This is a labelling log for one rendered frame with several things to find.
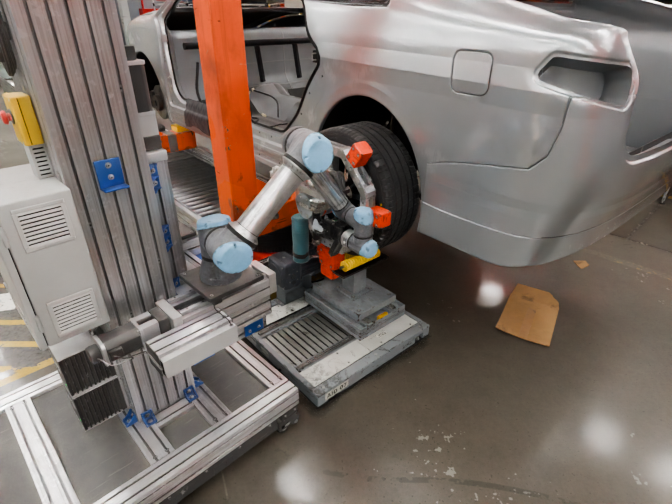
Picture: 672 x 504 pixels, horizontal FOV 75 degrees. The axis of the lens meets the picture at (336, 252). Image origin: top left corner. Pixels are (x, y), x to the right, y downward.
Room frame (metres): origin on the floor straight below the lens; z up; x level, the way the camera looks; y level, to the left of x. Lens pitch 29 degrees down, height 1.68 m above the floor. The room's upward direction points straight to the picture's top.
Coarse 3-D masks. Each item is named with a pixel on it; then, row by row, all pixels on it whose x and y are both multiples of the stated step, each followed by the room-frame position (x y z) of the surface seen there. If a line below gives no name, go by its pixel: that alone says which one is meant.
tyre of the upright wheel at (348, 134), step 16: (336, 128) 2.11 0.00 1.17; (352, 128) 2.10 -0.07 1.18; (368, 128) 2.11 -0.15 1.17; (384, 128) 2.15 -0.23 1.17; (352, 144) 2.01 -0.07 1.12; (368, 144) 1.97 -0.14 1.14; (384, 144) 2.01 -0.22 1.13; (400, 144) 2.06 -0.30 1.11; (368, 160) 1.93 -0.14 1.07; (384, 160) 1.94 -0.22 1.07; (400, 160) 1.98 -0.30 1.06; (384, 176) 1.87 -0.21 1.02; (400, 176) 1.93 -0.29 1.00; (416, 176) 1.99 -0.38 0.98; (384, 192) 1.85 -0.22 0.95; (400, 192) 1.90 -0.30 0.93; (416, 192) 1.97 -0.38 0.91; (400, 208) 1.89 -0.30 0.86; (416, 208) 1.96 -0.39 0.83; (400, 224) 1.91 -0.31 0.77; (384, 240) 1.88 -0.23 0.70
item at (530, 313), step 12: (516, 288) 2.47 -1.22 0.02; (528, 288) 2.47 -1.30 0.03; (516, 300) 2.35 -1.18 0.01; (528, 300) 2.35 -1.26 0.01; (540, 300) 2.35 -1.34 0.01; (552, 300) 2.34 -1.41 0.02; (504, 312) 2.22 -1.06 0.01; (516, 312) 2.23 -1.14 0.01; (528, 312) 2.23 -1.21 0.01; (540, 312) 2.23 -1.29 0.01; (552, 312) 2.23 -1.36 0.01; (504, 324) 2.10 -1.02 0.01; (516, 324) 2.10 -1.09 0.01; (528, 324) 2.11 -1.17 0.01; (540, 324) 2.11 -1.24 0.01; (552, 324) 2.11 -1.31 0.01; (516, 336) 1.99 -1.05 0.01; (528, 336) 1.99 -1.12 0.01; (540, 336) 2.00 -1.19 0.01
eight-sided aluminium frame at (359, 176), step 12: (336, 144) 2.04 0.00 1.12; (348, 168) 1.91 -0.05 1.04; (360, 168) 1.91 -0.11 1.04; (360, 180) 1.86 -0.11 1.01; (300, 192) 2.20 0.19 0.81; (360, 192) 1.84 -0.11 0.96; (372, 192) 1.84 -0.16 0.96; (360, 204) 1.84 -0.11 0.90; (372, 204) 1.85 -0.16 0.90; (324, 240) 2.04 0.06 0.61
